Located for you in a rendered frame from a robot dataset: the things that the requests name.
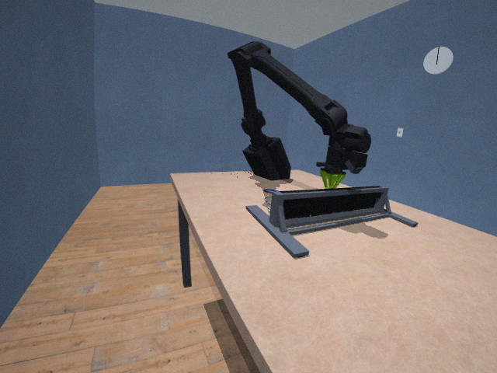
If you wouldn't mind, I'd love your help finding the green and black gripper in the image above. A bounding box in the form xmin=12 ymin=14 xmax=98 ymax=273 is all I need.
xmin=316 ymin=146 xmax=349 ymax=189

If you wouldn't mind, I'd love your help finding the grey patch panel rack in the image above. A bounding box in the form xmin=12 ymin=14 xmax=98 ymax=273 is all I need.
xmin=246 ymin=186 xmax=418 ymax=258

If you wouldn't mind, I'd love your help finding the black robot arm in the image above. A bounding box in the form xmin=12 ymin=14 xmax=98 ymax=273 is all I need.
xmin=228 ymin=41 xmax=371 ymax=174

